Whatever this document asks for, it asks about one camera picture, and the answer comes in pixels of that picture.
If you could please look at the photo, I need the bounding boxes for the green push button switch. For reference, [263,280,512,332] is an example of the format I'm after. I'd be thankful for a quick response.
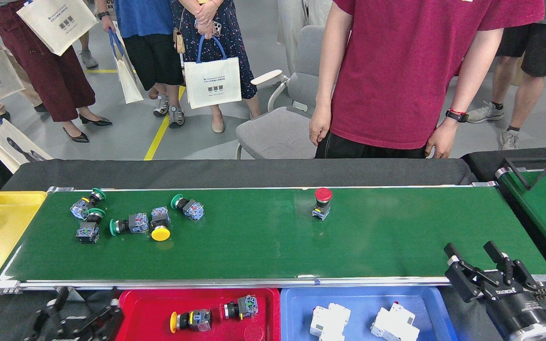
[70,188,107,221]
[170,193,205,222]
[75,207,107,244]
[109,212,149,237]

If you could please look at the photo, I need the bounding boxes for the yellow push button switch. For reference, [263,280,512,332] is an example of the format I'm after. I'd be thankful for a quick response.
[150,206,172,242]
[169,309,213,334]

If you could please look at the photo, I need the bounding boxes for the robot print tote bag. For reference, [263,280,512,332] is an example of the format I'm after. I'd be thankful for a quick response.
[0,102,54,174]
[108,27,145,105]

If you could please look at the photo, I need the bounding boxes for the white circuit breaker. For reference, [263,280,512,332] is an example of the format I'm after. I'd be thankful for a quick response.
[370,301,420,341]
[309,302,352,341]

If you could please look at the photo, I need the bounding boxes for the small tan handbag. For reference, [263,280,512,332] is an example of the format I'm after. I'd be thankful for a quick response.
[173,9,184,54]

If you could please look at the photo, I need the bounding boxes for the black push button switch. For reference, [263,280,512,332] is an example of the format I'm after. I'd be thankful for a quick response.
[222,294,259,321]

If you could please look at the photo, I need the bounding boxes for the red mushroom button switch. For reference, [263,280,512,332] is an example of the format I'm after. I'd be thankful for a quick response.
[312,187,333,222]

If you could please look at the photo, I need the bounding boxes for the person's left hand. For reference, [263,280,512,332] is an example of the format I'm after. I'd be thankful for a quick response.
[425,117,459,159]

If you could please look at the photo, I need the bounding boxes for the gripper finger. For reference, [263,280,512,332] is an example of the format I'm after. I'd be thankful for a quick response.
[484,240,539,291]
[71,297,125,341]
[23,286,71,341]
[444,242,491,304]

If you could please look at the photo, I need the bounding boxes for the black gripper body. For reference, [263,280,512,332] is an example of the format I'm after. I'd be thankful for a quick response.
[480,279,546,335]

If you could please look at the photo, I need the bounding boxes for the red plastic tray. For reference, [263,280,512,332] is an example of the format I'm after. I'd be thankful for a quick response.
[114,287,282,341]

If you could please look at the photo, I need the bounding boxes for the person's right hand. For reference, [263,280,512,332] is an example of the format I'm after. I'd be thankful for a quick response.
[309,107,333,146]

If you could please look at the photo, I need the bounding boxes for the grey office chair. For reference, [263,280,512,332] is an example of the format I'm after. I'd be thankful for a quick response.
[235,25,335,161]

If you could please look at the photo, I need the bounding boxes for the blue plastic tray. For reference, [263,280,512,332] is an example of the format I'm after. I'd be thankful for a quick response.
[280,286,458,341]

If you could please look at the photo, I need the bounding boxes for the long green conveyor belt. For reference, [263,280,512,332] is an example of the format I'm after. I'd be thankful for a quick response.
[0,181,546,295]

